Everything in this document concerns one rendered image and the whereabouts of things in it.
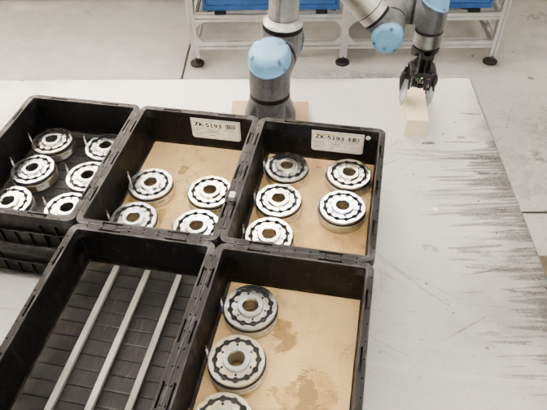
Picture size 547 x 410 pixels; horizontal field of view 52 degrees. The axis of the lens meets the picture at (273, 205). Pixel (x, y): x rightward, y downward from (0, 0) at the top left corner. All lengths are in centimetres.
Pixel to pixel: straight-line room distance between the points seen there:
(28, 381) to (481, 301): 94
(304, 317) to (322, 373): 12
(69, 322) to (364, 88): 118
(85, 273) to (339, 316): 53
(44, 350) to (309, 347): 49
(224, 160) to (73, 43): 247
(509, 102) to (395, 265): 197
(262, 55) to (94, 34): 236
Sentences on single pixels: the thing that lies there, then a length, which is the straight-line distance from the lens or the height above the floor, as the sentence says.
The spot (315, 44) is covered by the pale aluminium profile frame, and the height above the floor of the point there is 13.
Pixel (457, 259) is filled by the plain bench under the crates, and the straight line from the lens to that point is 141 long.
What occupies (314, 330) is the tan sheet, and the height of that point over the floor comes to 83.
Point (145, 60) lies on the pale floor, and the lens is 346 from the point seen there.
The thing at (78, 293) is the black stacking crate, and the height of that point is 83.
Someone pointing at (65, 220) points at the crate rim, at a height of 93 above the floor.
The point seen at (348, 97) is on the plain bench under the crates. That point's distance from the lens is 184.
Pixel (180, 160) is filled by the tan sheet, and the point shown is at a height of 83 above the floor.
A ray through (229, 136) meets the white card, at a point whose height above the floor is 87.
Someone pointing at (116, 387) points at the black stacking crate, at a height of 83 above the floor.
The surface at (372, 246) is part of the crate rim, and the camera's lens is 109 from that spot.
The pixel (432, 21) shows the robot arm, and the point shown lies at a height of 103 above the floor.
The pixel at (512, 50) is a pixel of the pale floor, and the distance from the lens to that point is 366.
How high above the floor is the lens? 176
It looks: 46 degrees down
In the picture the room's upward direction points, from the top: 2 degrees counter-clockwise
